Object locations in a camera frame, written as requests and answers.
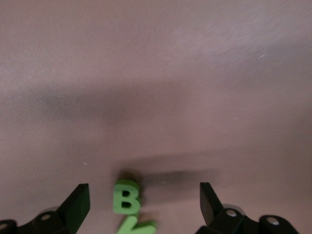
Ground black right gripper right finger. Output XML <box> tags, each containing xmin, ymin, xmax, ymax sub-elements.
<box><xmin>195</xmin><ymin>182</ymin><xmax>299</xmax><ymax>234</ymax></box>

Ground green letter B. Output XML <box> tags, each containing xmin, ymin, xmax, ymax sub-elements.
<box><xmin>112</xmin><ymin>179</ymin><xmax>141</xmax><ymax>215</ymax></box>

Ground brown table mat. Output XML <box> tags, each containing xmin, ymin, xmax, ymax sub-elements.
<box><xmin>0</xmin><ymin>0</ymin><xmax>312</xmax><ymax>234</ymax></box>

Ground green letter N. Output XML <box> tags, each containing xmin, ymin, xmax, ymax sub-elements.
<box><xmin>116</xmin><ymin>214</ymin><xmax>156</xmax><ymax>234</ymax></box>

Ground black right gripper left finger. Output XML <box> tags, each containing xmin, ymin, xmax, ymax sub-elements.
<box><xmin>0</xmin><ymin>183</ymin><xmax>91</xmax><ymax>234</ymax></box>

